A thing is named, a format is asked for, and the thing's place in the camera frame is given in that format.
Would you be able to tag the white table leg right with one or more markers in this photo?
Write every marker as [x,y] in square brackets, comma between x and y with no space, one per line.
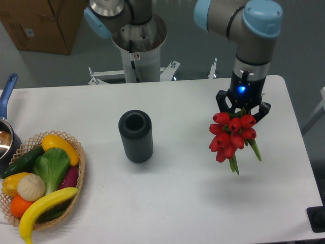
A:
[316,114]

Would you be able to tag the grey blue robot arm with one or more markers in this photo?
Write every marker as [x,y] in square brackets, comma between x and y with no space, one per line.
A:
[253,25]

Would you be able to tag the green bok choy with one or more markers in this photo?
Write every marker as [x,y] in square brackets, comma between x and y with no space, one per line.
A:
[52,167]

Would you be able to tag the white steamed bun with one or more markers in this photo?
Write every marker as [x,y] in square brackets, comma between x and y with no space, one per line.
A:
[31,188]

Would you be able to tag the yellow bell pepper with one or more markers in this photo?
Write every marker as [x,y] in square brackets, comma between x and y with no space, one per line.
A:
[10,183]

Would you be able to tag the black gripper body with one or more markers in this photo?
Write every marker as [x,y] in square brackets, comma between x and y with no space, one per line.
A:
[246,85]

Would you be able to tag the woven wicker basket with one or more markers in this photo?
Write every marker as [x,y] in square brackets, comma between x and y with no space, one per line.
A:
[57,213]

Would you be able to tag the dark grey ribbed vase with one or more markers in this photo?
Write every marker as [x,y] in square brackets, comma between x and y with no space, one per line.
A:
[135,128]

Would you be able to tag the red tulip bouquet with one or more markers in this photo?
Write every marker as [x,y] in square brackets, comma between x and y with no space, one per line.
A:
[232,131]

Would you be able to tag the purple eggplant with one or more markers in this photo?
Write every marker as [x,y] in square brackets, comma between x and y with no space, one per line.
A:
[70,179]

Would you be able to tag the black device at edge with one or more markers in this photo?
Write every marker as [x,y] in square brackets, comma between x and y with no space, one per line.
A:
[316,218]

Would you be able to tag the orange fruit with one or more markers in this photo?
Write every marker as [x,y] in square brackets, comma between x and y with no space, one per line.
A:
[18,206]

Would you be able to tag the dark green cucumber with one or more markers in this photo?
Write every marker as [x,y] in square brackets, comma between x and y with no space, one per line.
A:
[23,161]

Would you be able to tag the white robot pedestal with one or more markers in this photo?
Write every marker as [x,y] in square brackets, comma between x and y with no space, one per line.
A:
[140,46]

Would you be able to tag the brown cardboard box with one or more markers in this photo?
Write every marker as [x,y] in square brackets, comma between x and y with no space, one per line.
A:
[42,26]

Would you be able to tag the white metal base frame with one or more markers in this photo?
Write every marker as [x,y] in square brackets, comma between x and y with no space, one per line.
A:
[166,74]

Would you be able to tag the yellow banana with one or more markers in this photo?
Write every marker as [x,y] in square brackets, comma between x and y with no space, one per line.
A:
[45,203]

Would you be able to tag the blue handled saucepan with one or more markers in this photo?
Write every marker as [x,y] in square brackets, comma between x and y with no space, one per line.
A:
[10,141]

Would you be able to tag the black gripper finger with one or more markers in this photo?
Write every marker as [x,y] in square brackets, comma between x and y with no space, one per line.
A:
[263,110]
[221,101]

